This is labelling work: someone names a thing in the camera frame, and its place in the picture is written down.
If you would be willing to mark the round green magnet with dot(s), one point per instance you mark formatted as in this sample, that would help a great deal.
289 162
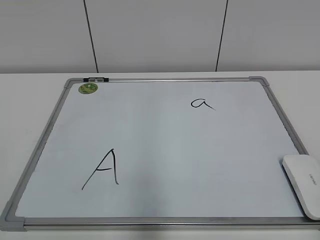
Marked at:
88 88

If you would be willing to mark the white board with grey frame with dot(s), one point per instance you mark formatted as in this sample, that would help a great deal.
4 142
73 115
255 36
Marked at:
161 153

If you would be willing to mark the white board eraser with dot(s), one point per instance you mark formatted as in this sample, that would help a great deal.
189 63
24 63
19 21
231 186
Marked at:
303 172

